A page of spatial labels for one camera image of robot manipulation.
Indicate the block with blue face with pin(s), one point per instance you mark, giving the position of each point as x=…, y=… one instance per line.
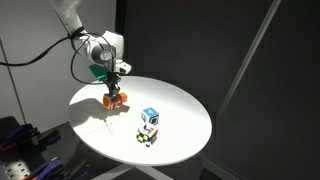
x=150, y=115

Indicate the black workbench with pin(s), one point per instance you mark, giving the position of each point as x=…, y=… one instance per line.
x=71, y=143

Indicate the purple spring clamp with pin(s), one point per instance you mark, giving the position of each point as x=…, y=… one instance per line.
x=53, y=169
x=20, y=133

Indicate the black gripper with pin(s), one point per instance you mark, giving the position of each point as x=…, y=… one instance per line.
x=114, y=80

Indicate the perforated metal plate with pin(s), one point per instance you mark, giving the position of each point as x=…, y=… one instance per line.
x=13, y=170

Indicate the black yellow white cube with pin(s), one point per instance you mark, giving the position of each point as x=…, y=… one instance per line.
x=146, y=135

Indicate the black vertical post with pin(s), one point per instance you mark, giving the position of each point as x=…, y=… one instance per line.
x=120, y=16

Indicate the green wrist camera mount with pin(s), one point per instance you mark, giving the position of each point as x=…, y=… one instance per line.
x=98, y=73

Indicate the block with orange circle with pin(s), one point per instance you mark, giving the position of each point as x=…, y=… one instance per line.
x=108, y=101

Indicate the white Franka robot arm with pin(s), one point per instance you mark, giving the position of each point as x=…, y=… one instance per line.
x=100, y=46

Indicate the white table base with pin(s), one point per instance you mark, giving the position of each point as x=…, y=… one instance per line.
x=146, y=170

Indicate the light grey metal bar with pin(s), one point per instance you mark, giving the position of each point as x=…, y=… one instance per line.
x=245, y=63

